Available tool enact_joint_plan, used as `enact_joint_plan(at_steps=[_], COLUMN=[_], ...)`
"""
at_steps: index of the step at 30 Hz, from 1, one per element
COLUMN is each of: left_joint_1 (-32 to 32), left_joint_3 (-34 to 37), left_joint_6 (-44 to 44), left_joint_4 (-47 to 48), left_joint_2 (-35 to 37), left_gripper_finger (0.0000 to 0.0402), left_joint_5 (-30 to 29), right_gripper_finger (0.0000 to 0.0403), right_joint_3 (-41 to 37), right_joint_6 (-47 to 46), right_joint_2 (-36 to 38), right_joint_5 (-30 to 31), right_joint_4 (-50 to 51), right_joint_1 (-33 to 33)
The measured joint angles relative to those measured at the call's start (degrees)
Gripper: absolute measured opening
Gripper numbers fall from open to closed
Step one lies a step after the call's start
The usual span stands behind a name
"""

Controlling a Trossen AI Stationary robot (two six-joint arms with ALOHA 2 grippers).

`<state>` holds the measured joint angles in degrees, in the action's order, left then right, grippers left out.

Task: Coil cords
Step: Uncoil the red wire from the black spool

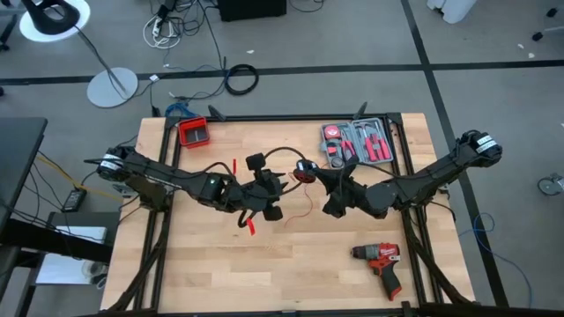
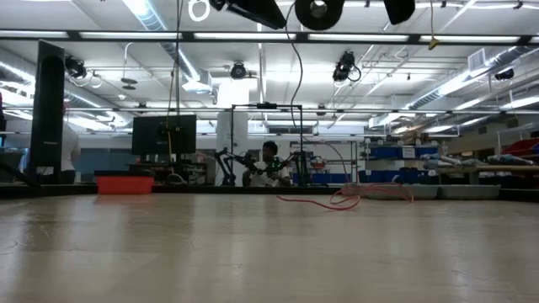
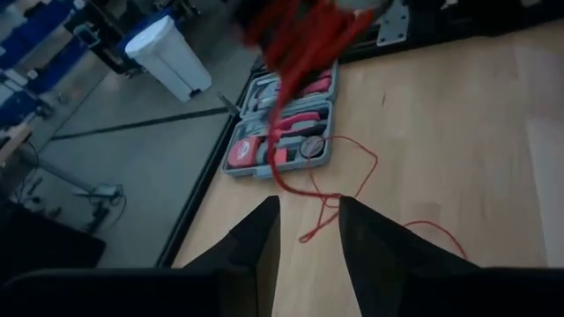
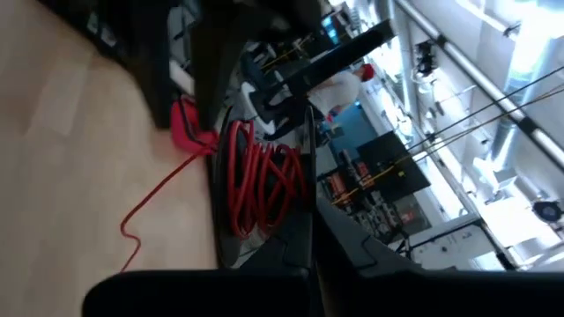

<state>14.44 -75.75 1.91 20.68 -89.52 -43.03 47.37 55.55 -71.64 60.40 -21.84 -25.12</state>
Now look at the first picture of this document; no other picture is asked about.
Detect white power strip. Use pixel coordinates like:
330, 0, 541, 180
143, 12, 182, 50

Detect red cordless drill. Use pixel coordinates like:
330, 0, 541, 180
350, 242, 404, 302

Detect black camera cable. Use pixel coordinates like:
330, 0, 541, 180
262, 146, 308, 195
338, 160, 402, 199

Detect black side shelf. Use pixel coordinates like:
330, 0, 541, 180
0, 210, 122, 317

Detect red handled pliers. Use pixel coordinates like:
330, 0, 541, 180
339, 139, 359, 165

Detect black right camera cable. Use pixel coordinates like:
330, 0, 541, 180
338, 160, 402, 199

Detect yellow floor cable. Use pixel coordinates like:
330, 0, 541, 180
34, 154, 127, 203

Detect floor lamp with round base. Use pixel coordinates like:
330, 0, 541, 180
20, 0, 140, 109

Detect black left camera cable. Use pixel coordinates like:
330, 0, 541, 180
262, 146, 308, 195

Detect black box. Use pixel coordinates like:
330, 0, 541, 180
218, 0, 288, 23

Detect black power adapter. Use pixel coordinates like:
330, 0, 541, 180
60, 188, 88, 213

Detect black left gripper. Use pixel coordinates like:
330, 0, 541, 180
235, 152, 288, 222

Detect white plastic object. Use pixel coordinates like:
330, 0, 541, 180
426, 0, 479, 25

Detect long blue floor cable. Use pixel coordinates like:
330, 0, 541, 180
457, 212, 534, 309

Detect blue coiled cable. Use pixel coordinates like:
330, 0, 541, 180
165, 100, 191, 119

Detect white paper sheet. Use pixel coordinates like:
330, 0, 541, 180
55, 225, 108, 246

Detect grey tool case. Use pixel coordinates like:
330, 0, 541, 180
319, 116, 394, 170

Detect red square plastic bin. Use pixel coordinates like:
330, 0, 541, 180
177, 115, 212, 150

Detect black desk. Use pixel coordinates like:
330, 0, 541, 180
0, 116, 48, 230

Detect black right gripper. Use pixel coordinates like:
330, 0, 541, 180
313, 156, 369, 219

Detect black coiled floor cable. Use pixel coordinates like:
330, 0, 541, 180
223, 63, 260, 97

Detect grey caster wheel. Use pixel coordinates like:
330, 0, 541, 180
537, 173, 564, 197

